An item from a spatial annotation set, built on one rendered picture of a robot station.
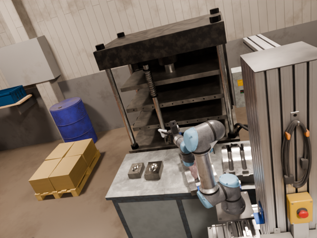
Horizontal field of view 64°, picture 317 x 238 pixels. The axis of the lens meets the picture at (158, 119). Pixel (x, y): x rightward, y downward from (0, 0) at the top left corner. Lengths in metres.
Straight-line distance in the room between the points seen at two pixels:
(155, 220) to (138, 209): 0.21
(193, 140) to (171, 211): 1.35
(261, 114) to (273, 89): 0.10
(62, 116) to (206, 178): 3.96
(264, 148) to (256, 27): 4.10
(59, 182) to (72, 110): 1.50
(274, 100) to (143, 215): 1.97
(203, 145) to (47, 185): 3.29
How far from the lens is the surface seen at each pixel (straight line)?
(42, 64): 5.37
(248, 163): 2.34
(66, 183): 4.13
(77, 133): 5.21
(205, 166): 1.43
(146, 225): 2.77
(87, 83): 5.45
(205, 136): 1.33
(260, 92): 0.96
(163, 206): 2.52
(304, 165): 1.15
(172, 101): 2.79
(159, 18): 4.87
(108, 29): 5.06
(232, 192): 1.63
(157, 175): 2.47
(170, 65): 2.92
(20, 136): 6.77
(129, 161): 2.90
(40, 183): 4.34
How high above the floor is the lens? 2.33
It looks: 25 degrees down
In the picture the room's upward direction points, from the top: 16 degrees counter-clockwise
